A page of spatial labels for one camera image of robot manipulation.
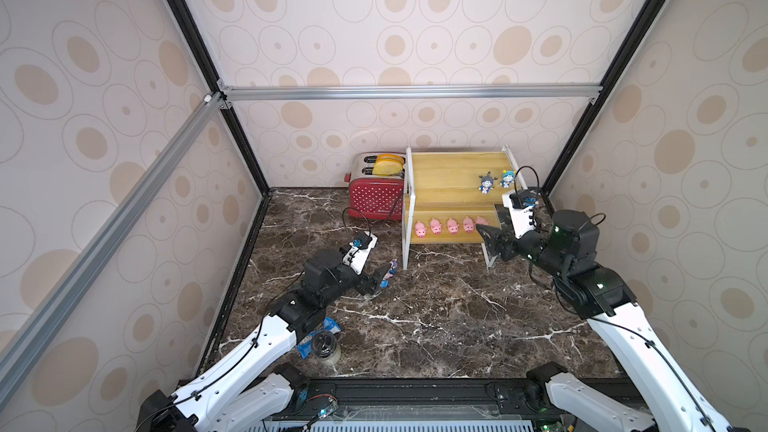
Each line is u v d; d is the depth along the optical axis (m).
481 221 0.88
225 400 0.43
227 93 0.90
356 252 0.62
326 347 0.72
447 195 0.74
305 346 0.80
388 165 0.99
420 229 0.85
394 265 0.96
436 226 0.86
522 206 0.55
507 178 0.73
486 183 0.72
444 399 0.75
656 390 0.40
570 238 0.47
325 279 0.54
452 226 0.87
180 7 0.73
